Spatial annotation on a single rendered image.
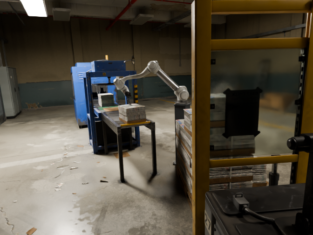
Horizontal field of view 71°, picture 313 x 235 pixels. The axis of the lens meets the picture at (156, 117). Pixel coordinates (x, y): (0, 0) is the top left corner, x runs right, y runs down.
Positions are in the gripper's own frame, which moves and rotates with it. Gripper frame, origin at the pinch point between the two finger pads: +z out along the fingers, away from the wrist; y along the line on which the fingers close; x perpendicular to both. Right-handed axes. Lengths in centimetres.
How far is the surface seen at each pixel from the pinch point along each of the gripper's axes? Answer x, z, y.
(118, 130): 26.4, 35.6, 21.1
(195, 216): 19, 201, -44
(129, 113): 8.0, 23.1, 3.8
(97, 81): -5, -316, 137
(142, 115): -10.8, 25.1, 9.6
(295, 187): -30, 217, -77
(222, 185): -21, 180, -34
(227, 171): -24, 176, -44
